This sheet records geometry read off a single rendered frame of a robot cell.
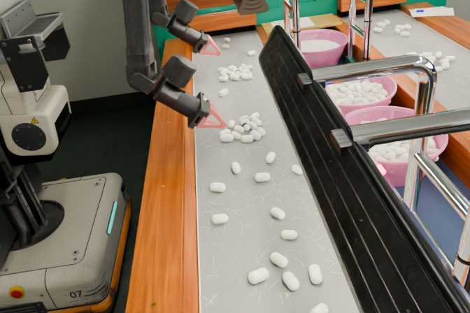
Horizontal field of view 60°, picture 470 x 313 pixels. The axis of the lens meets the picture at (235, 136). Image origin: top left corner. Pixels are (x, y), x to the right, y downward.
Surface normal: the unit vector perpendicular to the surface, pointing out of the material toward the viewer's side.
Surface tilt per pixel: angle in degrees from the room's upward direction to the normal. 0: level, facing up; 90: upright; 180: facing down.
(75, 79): 90
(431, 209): 0
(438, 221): 0
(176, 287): 0
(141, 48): 67
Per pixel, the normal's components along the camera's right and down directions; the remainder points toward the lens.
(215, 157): -0.11, -0.84
